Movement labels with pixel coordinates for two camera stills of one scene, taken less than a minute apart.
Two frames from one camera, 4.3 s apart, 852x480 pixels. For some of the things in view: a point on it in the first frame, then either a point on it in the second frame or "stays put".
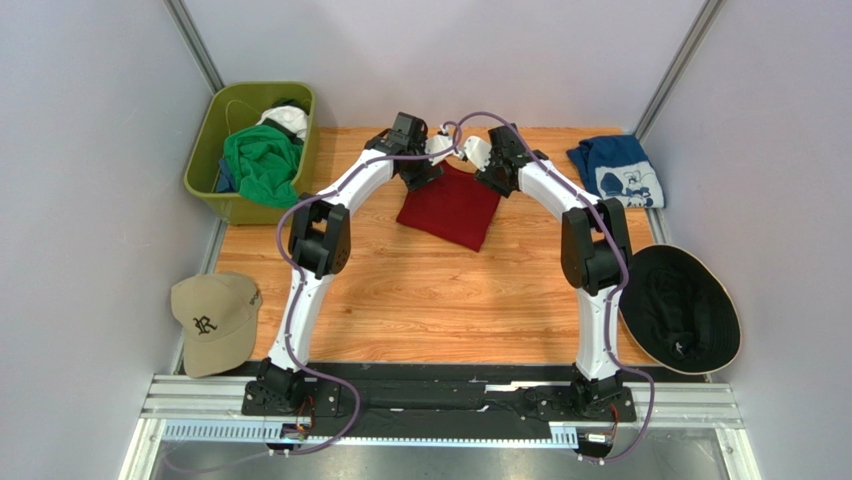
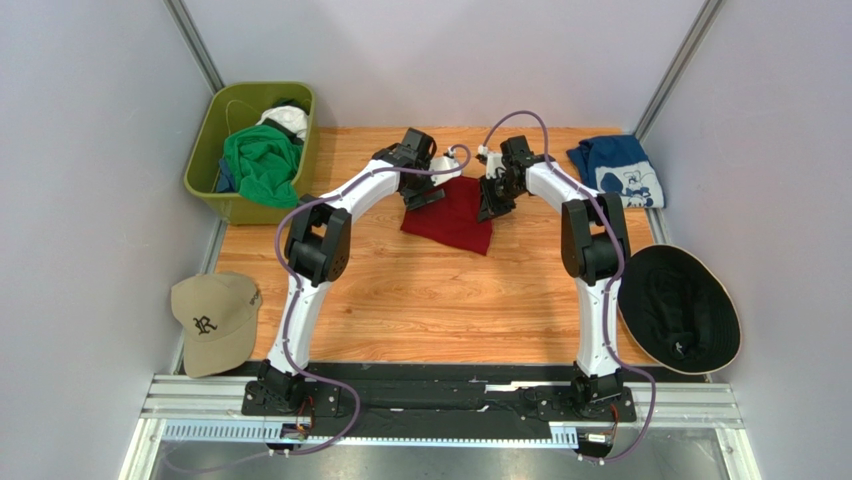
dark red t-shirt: [455, 206] stays put
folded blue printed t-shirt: [617, 168] stays put
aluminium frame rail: [711, 402] stays put
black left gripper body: [415, 178] → [413, 196]
